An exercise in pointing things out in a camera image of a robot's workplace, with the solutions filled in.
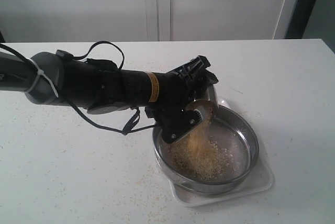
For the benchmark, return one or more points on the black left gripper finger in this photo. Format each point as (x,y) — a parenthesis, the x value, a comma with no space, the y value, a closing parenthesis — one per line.
(204,87)
(193,71)

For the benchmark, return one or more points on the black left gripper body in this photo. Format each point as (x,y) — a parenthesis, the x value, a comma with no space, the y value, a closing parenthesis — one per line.
(171,92)

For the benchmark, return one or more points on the round steel mesh sieve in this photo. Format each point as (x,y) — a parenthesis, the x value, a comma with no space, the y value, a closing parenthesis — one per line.
(215,158)

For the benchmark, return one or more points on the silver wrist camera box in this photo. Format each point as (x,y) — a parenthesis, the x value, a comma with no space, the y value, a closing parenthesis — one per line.
(177,123)

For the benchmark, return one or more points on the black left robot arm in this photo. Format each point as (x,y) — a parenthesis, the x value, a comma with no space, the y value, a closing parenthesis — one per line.
(101,86)

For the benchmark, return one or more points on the grain mixture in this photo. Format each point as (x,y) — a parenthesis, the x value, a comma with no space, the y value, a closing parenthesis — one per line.
(198,155)

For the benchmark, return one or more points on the stainless steel cup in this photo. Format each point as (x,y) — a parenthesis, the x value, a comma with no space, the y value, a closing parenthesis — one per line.
(206,105)

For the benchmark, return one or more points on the white cabinet behind table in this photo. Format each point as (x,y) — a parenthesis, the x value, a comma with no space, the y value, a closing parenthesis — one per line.
(144,20)

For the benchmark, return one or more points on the white square plastic tray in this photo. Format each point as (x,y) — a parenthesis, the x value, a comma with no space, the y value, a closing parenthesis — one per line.
(261,182)

